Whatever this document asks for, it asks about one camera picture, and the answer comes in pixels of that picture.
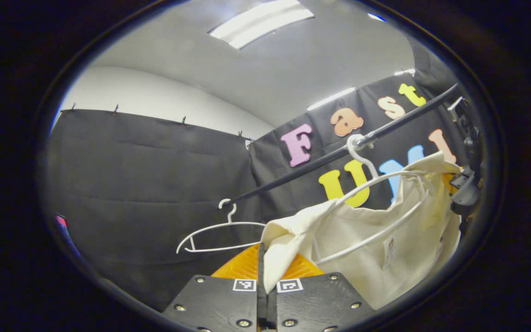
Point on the white plastic hanger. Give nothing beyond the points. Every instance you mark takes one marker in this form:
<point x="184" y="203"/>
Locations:
<point x="350" y="148"/>
<point x="247" y="223"/>

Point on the large ceiling light panel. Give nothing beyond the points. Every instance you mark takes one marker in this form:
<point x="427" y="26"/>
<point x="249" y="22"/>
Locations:
<point x="261" y="23"/>

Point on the small ceiling light panel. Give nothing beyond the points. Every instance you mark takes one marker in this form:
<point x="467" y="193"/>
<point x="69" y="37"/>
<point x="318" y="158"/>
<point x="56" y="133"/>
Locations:
<point x="376" y="17"/>

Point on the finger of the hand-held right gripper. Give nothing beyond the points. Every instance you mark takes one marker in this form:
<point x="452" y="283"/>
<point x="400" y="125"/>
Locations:
<point x="466" y="193"/>

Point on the black clothes rack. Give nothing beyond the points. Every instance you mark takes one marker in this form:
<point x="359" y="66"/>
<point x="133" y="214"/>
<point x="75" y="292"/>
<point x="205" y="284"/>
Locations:
<point x="270" y="183"/>

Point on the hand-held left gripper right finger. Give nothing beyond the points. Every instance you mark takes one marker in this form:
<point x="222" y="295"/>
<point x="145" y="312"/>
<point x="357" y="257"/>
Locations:
<point x="321" y="299"/>

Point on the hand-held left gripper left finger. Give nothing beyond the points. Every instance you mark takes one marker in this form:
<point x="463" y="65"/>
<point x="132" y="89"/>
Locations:
<point x="261" y="295"/>

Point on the pink and blue object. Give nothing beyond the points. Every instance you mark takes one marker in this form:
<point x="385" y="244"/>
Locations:
<point x="65" y="230"/>

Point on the cream collared shirt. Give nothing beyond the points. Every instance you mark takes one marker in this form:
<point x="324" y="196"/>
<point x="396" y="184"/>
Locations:
<point x="362" y="240"/>

